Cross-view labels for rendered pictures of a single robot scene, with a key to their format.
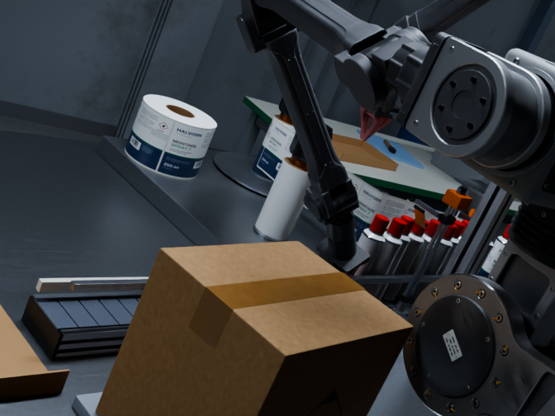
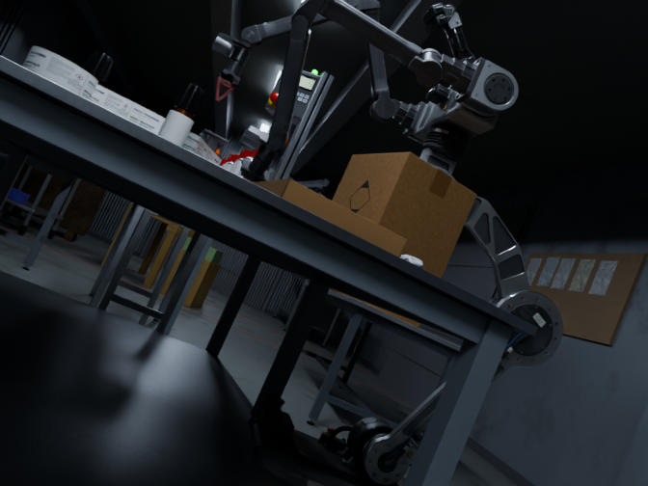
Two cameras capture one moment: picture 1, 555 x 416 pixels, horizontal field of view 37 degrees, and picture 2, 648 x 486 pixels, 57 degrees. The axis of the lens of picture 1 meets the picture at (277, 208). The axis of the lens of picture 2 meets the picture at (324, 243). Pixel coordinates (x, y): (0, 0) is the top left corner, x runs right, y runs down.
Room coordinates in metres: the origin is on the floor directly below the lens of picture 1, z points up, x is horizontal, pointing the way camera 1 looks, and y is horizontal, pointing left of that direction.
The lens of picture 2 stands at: (0.38, 1.41, 0.70)
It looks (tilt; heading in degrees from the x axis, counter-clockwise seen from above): 5 degrees up; 299
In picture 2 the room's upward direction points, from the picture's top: 24 degrees clockwise
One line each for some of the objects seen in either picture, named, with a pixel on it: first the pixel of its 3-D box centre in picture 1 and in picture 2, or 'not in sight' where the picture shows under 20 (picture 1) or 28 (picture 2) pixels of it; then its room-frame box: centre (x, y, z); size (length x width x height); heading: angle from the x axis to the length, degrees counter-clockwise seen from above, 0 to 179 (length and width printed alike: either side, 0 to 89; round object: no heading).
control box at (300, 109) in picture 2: not in sight; (296, 96); (1.78, -0.41, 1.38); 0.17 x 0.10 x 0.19; 15
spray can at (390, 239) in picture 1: (380, 261); not in sight; (1.72, -0.25, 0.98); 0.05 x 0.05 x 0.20
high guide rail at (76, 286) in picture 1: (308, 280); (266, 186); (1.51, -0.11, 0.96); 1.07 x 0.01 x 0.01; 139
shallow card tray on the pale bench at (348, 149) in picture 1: (353, 149); not in sight; (3.43, -0.19, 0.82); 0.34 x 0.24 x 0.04; 134
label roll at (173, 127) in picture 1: (170, 136); (55, 86); (2.04, 0.33, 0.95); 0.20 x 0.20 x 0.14
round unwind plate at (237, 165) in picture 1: (263, 177); not in sight; (2.27, 0.07, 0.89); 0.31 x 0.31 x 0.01
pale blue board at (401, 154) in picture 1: (389, 148); not in sight; (3.85, -0.37, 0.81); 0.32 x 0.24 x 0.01; 24
